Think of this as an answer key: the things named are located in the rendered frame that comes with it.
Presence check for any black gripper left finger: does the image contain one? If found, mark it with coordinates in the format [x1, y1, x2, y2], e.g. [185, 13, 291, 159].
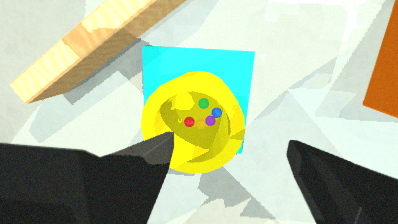
[0, 131, 175, 224]

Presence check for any green marble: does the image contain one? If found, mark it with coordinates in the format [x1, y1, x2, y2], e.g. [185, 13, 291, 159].
[198, 98, 209, 109]

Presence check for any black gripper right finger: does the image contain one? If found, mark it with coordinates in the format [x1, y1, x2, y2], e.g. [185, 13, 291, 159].
[287, 140, 398, 224]

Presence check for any purple marble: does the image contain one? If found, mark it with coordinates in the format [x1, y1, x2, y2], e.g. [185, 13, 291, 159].
[205, 116, 216, 126]

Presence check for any blue marble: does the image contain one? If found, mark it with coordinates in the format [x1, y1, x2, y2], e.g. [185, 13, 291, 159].
[211, 107, 222, 118]

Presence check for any yellow cup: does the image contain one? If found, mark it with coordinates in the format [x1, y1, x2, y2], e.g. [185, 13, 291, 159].
[141, 71, 245, 174]

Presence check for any red marble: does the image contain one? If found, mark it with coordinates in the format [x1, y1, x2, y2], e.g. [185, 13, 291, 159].
[184, 117, 194, 127]

